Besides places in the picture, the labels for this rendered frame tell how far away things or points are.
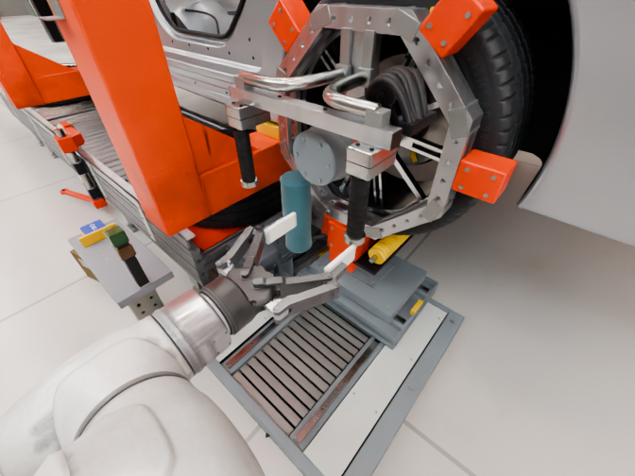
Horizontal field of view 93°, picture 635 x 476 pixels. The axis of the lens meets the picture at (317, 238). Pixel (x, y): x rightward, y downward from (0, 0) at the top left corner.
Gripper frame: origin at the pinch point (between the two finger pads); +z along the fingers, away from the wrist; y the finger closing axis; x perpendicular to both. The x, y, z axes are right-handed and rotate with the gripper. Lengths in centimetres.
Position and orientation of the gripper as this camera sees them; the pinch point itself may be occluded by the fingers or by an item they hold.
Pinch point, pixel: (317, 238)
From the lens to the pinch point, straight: 50.7
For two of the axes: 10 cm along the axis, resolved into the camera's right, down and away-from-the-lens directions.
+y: 7.5, 4.3, -5.0
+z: 6.6, -4.9, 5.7
